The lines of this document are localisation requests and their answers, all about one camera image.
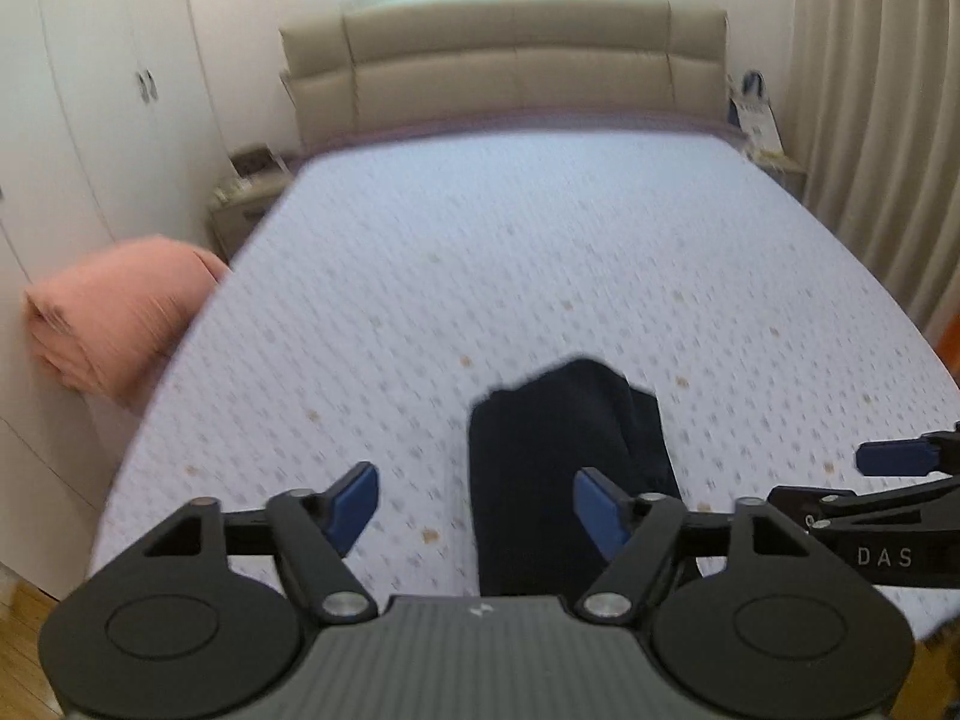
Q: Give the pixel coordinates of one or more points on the beige padded headboard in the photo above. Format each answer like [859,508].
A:
[394,65]

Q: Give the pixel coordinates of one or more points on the left bedside table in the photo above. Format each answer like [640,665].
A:
[239,205]

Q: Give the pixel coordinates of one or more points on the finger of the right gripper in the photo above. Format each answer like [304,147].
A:
[907,457]

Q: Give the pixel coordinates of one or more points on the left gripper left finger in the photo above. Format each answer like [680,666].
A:
[313,533]

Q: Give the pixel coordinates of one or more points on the beige curtain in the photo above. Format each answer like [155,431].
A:
[872,115]

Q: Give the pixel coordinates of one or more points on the pink folded blanket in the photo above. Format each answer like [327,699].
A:
[109,325]

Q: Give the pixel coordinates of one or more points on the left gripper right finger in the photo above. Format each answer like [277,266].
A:
[640,540]

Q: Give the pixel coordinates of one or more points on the brown patterned bag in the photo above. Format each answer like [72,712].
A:
[256,159]

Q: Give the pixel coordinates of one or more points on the white tote bag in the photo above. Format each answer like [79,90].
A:
[749,109]

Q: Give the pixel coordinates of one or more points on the right bedside table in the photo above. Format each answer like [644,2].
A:
[785,172]

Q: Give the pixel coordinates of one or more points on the black hoodie white stripes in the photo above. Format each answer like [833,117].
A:
[526,445]

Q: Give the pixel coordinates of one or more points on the white wardrobe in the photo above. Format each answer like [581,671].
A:
[108,133]

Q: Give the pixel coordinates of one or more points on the bed with floral sheet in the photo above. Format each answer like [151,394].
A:
[395,285]

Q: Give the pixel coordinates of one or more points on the bedside table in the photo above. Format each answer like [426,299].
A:
[239,205]
[785,172]

